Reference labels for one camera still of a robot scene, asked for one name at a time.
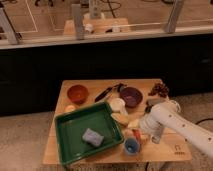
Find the background wooden table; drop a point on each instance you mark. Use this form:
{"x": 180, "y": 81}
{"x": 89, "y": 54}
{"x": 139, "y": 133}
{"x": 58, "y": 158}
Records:
{"x": 99, "y": 26}

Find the grey rectangular block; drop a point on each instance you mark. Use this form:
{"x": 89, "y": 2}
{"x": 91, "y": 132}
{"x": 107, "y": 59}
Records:
{"x": 154, "y": 101}

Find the blue cup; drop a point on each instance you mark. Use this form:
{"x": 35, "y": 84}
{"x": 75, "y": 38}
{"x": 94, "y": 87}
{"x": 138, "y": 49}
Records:
{"x": 131, "y": 146}

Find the small yellow ball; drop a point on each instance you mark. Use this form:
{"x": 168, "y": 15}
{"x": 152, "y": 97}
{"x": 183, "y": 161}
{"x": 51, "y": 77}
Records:
{"x": 70, "y": 108}

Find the grey metal post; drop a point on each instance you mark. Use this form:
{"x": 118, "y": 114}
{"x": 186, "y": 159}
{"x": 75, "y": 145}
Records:
{"x": 174, "y": 15}
{"x": 78, "y": 21}
{"x": 7, "y": 26}

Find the yellow bread piece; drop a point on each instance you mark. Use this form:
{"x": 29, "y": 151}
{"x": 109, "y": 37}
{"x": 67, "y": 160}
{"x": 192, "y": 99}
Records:
{"x": 120, "y": 118}

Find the white round cup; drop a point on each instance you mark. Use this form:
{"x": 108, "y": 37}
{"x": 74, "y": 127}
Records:
{"x": 118, "y": 105}

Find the blue grey sponge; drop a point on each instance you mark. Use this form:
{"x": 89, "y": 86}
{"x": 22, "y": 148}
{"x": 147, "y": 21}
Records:
{"x": 92, "y": 137}

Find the pale yellow block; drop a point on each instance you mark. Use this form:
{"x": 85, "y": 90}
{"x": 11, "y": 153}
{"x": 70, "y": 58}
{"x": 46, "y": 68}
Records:
{"x": 134, "y": 124}

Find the dark red grapes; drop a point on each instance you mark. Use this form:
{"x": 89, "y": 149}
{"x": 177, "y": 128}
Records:
{"x": 159, "y": 89}

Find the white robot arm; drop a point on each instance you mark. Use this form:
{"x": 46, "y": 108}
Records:
{"x": 166, "y": 114}

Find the purple bowl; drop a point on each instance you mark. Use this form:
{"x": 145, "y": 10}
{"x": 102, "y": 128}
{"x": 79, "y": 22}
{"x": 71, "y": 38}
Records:
{"x": 131, "y": 96}

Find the orange bowl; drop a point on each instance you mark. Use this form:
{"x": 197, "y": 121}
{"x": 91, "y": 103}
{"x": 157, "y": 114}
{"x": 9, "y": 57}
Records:
{"x": 77, "y": 94}

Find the green plastic tray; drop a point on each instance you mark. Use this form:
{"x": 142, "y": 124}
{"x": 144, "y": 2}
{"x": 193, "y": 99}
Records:
{"x": 70, "y": 128}

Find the black handled utensil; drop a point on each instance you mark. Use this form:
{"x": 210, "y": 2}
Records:
{"x": 117, "y": 87}

